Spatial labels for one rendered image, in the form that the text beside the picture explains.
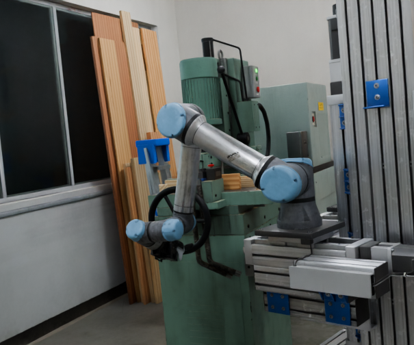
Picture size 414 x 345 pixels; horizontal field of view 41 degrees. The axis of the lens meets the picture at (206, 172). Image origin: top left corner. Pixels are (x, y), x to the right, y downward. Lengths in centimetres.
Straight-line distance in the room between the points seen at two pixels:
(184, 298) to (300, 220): 93
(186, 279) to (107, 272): 165
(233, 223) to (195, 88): 63
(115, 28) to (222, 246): 237
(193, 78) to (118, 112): 161
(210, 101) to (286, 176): 93
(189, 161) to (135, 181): 196
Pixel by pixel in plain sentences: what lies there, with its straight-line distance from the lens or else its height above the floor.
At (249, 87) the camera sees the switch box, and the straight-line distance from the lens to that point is 279.
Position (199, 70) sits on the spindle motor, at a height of 144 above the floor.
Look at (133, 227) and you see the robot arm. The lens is 197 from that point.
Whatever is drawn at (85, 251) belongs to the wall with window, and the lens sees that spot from 394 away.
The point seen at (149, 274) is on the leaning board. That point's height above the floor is 21.
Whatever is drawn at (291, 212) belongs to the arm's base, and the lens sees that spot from 184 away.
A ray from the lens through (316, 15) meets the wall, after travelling 483.
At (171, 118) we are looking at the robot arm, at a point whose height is 122.
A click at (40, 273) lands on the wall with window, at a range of 362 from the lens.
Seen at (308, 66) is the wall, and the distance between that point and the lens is 480.
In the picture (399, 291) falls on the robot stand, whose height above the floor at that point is 59.
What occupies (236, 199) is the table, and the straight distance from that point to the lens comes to 238.
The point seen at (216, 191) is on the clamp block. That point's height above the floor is 91.
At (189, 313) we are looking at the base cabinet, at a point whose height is 35.
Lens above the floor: 115
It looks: 4 degrees down
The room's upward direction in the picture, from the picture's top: 5 degrees counter-clockwise
